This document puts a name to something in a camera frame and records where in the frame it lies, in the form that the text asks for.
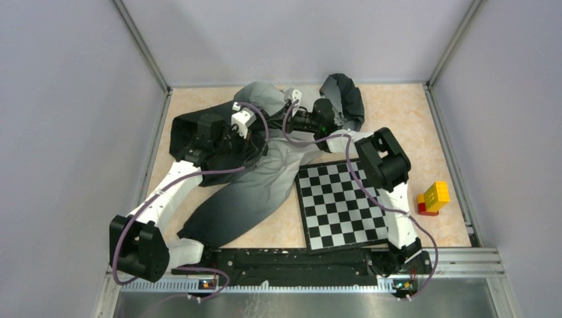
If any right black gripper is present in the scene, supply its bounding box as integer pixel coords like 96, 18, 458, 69
264, 103, 321, 136

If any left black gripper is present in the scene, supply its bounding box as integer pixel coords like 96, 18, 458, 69
213, 124, 257, 164

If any grey gradient zip jacket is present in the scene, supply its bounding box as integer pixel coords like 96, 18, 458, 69
176, 74, 365, 248

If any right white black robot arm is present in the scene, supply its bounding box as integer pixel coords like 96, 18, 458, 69
282, 97, 422, 273

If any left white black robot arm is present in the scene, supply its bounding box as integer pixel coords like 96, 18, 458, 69
109, 109, 256, 284

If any black white checkerboard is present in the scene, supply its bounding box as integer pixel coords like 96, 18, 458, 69
295, 160, 388, 254

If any red toy brick block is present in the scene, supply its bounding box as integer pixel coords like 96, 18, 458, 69
417, 193, 439, 217

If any yellow toy brick block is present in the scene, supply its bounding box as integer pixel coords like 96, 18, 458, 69
423, 181, 451, 213

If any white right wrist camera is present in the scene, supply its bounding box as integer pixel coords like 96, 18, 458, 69
284, 88, 302, 105

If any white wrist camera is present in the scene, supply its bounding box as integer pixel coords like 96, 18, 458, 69
231, 102, 256, 139
284, 88, 302, 105

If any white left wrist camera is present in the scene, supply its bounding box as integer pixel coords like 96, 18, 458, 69
231, 102, 256, 139

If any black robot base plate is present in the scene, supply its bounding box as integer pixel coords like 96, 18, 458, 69
196, 248, 431, 287

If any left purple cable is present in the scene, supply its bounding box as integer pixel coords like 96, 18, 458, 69
111, 101, 270, 303

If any purple cable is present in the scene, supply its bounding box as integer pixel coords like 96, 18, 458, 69
111, 101, 270, 303
282, 99, 439, 302

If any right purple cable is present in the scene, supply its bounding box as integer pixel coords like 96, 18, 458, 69
282, 99, 439, 302

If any aluminium frame rail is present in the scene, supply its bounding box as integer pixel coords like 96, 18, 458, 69
122, 248, 504, 295

